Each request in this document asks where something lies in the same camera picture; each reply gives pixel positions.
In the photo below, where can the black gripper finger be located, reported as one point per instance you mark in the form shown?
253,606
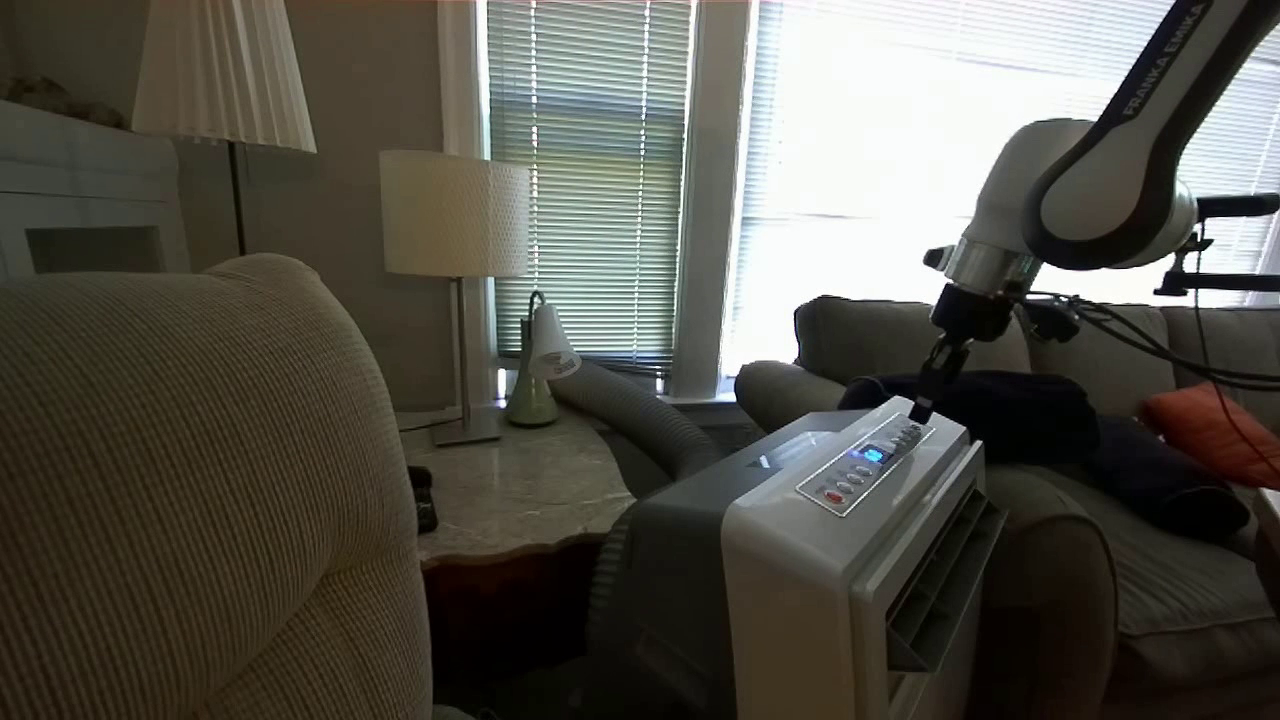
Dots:
930,389
953,362

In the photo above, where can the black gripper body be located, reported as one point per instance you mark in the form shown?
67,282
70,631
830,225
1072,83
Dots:
973,312

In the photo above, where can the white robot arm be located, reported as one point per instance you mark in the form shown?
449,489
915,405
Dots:
1105,187

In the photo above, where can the white air conditioner unit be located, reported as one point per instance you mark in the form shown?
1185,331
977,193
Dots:
800,602

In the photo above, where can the dark blanket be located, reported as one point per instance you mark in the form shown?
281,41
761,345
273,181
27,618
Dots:
1025,413

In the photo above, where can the window blinds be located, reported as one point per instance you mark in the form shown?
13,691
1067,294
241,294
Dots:
584,161
852,161

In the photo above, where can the orange cushion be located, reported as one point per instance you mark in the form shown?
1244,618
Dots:
1215,435

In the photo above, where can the grey-green fabric sofa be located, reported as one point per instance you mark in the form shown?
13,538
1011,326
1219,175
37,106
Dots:
1175,585

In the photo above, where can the white cone-shaped appliance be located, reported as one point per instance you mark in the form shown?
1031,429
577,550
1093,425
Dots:
540,367

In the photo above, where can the marble top side table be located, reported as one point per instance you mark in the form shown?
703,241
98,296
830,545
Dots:
520,485

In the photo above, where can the table lamp with white shade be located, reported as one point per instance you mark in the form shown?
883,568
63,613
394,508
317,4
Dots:
455,215

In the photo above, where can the black remote control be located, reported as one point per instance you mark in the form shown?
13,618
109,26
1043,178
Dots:
422,482
422,519

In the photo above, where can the beige armchair back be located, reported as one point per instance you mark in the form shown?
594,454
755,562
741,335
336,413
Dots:
186,505

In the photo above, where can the floor lamp with pleated shade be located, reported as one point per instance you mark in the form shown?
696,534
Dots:
221,75

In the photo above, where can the white mantel shelf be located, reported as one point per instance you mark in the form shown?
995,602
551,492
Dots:
83,175

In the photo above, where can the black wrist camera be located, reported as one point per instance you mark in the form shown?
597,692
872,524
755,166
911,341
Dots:
1054,321

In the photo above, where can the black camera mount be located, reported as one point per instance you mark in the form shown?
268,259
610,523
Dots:
1220,282

